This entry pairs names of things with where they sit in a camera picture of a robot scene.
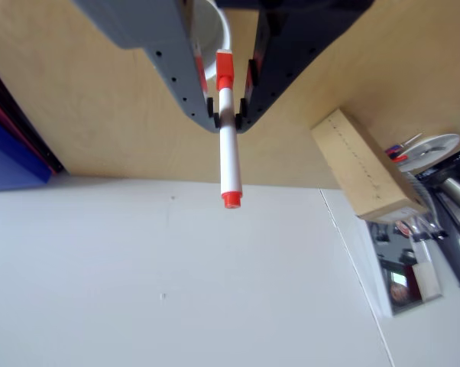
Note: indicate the white marker pen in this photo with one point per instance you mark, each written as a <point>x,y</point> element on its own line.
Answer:
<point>230,160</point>

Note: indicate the white cup with red hearts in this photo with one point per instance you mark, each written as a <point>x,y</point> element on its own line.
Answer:
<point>211,30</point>

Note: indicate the light wooden beam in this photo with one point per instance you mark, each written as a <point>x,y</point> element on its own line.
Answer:
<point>360,164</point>

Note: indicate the small red blue clip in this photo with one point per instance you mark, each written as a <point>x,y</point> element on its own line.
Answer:
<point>395,152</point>

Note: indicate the black binder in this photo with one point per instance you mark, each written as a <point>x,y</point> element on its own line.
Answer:
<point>23,118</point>

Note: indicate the white round spool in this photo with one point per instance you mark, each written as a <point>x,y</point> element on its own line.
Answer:
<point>432,149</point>

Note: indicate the blue box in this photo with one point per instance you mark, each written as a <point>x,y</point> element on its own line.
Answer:
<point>8,164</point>

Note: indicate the silver metal bottle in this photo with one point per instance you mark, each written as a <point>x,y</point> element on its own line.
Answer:
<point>459,199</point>

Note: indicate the silver framed mirror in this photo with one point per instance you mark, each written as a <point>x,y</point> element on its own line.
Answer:
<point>402,275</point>

